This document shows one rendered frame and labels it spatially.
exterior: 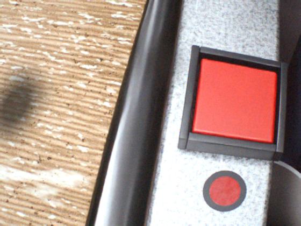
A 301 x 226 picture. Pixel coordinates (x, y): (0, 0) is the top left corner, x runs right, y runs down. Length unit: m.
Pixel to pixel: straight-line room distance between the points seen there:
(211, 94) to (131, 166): 0.07
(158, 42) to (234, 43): 0.06
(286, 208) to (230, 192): 0.73
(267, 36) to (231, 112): 0.09
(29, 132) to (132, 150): 0.07
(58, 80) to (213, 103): 0.11
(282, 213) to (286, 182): 0.11
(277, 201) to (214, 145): 0.75
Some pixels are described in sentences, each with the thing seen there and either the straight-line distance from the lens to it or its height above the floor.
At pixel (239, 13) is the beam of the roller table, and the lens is 0.51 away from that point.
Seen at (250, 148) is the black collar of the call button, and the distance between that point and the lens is 0.43.
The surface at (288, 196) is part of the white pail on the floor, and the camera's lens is 1.13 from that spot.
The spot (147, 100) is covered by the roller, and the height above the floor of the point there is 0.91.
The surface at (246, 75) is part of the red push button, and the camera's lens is 0.46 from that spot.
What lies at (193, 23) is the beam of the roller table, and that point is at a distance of 0.50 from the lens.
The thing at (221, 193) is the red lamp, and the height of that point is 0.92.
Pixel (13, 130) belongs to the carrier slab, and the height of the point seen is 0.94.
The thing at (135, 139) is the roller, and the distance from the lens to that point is 0.44.
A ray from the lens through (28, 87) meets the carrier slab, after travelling 0.44.
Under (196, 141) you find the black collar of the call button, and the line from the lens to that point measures 0.43.
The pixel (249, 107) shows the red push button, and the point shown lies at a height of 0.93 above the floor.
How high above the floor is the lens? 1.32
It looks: 62 degrees down
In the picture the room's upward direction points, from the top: 4 degrees clockwise
